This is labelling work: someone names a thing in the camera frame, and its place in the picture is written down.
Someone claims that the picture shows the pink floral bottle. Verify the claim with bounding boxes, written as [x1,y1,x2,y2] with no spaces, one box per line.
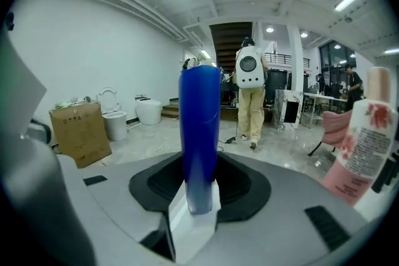
[321,66,399,207]

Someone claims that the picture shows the pink chair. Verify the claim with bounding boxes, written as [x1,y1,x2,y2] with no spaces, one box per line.
[307,110,353,157]

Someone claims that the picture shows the dark wooden staircase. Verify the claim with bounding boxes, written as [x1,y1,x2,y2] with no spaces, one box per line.
[209,21,254,73]

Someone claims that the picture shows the marble pattern cabinet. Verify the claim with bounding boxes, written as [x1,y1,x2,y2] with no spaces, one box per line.
[273,88,304,132]

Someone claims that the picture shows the white smart toilet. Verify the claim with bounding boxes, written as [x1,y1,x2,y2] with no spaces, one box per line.
[134,95,163,126]

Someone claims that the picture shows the white floor cable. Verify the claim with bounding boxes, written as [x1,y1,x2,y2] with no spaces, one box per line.
[127,121,170,157]

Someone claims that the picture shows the white toilet with raised lid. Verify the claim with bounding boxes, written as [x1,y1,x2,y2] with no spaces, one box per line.
[98,87,128,142]

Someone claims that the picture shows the wooden step platform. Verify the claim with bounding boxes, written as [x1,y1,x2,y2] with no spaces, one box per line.
[161,97,180,120]

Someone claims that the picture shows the black bin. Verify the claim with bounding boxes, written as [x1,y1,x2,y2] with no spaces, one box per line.
[267,69,289,104]

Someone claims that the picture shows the black metal railing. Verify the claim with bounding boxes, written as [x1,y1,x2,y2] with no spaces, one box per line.
[264,52,292,65]

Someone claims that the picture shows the white table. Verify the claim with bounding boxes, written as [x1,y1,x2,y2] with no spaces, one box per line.
[303,91,349,129]

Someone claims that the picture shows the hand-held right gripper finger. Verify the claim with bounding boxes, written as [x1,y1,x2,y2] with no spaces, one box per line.
[140,180,222,262]

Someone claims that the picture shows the brown cardboard box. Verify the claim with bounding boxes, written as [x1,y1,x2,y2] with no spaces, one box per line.
[49,102,113,169]

